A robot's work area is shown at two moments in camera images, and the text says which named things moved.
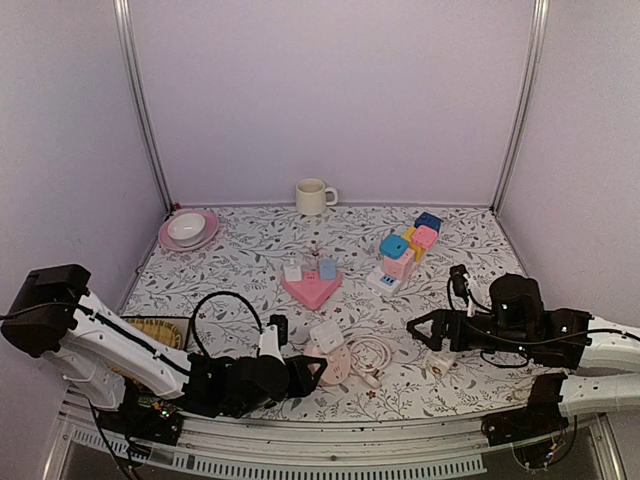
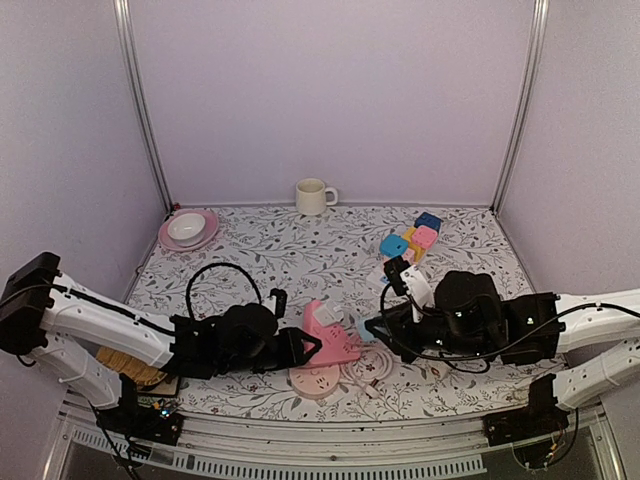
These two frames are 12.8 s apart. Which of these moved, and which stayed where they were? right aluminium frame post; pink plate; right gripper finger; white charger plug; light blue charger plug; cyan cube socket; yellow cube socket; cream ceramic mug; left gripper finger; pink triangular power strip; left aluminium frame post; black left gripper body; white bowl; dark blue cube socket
Moved: black left gripper body; white charger plug; left gripper finger; pink triangular power strip; right gripper finger; light blue charger plug
Stayed: cyan cube socket; dark blue cube socket; pink plate; yellow cube socket; cream ceramic mug; left aluminium frame post; white bowl; right aluminium frame post
